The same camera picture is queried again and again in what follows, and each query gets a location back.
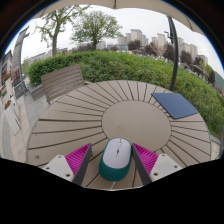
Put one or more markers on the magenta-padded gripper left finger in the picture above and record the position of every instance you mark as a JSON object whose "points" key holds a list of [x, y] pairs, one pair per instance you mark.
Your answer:
{"points": [[78, 159]]}

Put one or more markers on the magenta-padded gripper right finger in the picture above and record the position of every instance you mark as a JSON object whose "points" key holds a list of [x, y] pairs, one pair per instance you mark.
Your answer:
{"points": [[146, 159]]}

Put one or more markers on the white and teal computer mouse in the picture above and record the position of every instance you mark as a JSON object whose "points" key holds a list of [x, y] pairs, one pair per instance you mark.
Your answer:
{"points": [[115, 160]]}

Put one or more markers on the blue rectangular mouse pad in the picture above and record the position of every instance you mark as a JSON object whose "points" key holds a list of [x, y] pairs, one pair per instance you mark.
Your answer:
{"points": [[176, 105]]}

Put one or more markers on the white flower planter box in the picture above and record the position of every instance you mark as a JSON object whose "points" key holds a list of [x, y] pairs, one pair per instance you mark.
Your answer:
{"points": [[11, 116]]}

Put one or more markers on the beige slatted outdoor chair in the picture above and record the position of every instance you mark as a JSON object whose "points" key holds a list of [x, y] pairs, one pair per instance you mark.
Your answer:
{"points": [[62, 81]]}

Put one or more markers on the green trimmed hedge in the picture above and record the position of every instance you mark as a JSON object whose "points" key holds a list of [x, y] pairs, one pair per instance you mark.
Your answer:
{"points": [[126, 66]]}

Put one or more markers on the dark curved umbrella pole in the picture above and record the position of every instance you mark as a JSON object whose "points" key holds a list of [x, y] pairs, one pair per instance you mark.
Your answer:
{"points": [[175, 56]]}

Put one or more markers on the tall grey sign pillar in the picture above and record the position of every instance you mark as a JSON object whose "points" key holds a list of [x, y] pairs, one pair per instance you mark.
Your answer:
{"points": [[18, 63]]}

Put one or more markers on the group of tall apartment buildings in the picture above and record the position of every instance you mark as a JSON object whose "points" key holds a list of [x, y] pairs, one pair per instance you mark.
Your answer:
{"points": [[136, 35]]}

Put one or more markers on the thin sparse-leaved tree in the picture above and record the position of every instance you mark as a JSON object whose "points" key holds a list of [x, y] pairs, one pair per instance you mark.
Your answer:
{"points": [[54, 31]]}

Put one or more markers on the round leafy green tree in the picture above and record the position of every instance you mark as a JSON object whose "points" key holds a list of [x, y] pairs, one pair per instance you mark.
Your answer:
{"points": [[95, 28]]}

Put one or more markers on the beige patio umbrella canopy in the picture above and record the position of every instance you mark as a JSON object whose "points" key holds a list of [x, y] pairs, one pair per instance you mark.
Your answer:
{"points": [[133, 3]]}

